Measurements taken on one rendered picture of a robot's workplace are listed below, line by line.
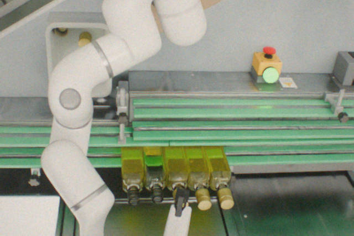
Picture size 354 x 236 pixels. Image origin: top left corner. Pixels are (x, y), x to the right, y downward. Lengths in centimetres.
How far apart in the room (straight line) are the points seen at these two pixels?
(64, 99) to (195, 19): 32
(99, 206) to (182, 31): 39
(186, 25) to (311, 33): 58
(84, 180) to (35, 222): 42
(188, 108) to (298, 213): 47
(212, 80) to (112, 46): 50
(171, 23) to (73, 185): 38
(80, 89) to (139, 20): 18
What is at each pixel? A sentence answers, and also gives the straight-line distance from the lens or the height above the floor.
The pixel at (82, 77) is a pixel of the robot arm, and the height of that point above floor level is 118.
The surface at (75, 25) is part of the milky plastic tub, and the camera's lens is 122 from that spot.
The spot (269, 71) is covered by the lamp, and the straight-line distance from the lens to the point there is 134.
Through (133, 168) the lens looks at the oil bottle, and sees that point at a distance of 120.
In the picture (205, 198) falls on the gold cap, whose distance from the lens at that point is 115.
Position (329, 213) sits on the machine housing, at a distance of 147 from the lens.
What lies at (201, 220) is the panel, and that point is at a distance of 129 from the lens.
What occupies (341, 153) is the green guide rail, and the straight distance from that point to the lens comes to 150.
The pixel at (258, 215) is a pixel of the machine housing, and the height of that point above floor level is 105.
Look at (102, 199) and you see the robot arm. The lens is 89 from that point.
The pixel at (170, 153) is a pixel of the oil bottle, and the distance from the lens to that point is 125.
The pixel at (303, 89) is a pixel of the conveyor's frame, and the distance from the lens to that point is 139.
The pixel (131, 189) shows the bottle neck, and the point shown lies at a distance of 116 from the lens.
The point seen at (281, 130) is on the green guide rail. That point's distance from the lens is 135.
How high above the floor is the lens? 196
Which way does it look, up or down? 57 degrees down
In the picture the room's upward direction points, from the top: 168 degrees clockwise
